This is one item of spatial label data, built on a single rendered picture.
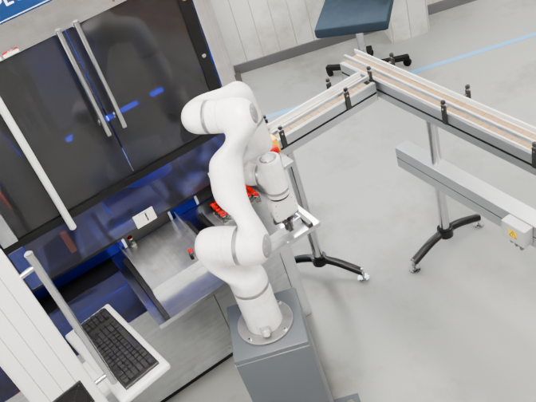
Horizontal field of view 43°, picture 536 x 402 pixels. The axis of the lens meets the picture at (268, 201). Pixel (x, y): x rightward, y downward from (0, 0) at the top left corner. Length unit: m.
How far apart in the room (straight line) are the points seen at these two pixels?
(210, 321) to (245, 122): 1.39
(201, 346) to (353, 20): 2.46
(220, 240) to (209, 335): 1.20
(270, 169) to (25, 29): 0.89
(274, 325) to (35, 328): 0.74
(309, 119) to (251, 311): 1.14
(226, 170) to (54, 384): 0.83
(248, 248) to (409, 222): 1.92
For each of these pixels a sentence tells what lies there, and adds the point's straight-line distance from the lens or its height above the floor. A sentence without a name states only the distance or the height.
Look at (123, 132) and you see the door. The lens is 2.48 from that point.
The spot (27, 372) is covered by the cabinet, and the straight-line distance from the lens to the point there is 2.13.
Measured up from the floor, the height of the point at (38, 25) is 1.85.
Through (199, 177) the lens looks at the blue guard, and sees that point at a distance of 2.68.
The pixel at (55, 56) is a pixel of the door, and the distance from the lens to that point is 2.32.
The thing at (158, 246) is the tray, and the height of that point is 0.88.
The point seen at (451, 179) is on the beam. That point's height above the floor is 0.55.
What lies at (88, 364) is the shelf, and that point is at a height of 0.80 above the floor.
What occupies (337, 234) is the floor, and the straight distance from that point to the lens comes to 3.79.
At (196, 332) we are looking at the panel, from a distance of 3.10.
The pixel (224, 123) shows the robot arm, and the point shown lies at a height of 1.57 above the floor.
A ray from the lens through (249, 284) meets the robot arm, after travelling 2.09.
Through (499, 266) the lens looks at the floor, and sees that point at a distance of 3.51.
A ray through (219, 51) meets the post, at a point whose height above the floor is 1.49.
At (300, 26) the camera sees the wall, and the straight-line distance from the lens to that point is 5.51.
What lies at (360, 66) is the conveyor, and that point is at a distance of 3.33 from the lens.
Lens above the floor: 2.56
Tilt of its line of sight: 38 degrees down
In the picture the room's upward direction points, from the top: 19 degrees counter-clockwise
